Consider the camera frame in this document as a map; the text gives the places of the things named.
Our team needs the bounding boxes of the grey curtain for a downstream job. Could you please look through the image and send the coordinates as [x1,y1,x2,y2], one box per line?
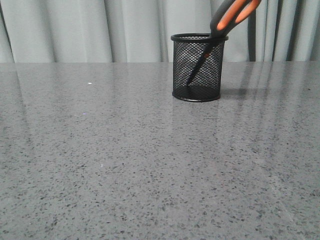
[0,0,320,63]

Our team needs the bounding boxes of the grey orange scissors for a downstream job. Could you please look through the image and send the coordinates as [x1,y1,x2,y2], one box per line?
[186,0,261,85]

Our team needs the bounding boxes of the black mesh pen holder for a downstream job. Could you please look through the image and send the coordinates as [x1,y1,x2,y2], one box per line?
[170,33,229,102]

